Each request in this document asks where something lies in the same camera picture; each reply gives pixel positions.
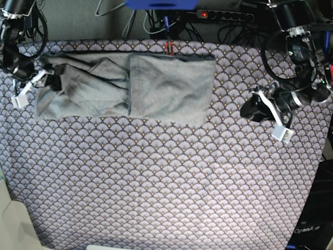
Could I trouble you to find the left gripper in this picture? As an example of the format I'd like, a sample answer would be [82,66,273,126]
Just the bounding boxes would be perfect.
[240,87,312,128]

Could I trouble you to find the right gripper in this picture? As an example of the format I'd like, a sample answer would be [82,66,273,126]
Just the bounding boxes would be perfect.
[12,66,62,96]

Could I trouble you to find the grey T-shirt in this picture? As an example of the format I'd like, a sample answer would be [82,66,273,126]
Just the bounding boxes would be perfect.
[34,52,217,126]

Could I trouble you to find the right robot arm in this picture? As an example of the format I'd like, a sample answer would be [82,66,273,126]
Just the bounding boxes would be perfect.
[1,1,61,91]

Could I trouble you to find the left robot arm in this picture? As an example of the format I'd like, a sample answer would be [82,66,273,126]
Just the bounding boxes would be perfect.
[240,1,332,128]

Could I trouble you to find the red side clamp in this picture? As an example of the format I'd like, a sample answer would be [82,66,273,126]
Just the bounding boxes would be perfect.
[330,65,333,83]

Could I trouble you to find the patterned tablecloth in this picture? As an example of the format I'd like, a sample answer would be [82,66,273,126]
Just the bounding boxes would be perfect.
[1,41,332,249]

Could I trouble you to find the black OpenArm box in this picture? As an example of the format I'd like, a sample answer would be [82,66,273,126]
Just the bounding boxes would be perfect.
[286,160,332,249]

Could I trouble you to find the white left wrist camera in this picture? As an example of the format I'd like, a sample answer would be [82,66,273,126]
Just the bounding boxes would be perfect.
[271,123,294,144]

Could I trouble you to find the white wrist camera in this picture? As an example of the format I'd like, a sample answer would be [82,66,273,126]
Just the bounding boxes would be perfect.
[11,95,29,109]
[271,123,294,144]

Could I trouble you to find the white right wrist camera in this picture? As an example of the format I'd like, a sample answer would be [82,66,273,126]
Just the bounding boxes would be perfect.
[11,95,29,109]

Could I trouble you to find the power strip with red switch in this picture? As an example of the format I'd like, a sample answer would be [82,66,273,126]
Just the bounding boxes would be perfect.
[196,9,254,22]

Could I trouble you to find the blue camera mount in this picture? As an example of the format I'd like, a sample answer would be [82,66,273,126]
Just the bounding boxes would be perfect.
[125,0,198,10]

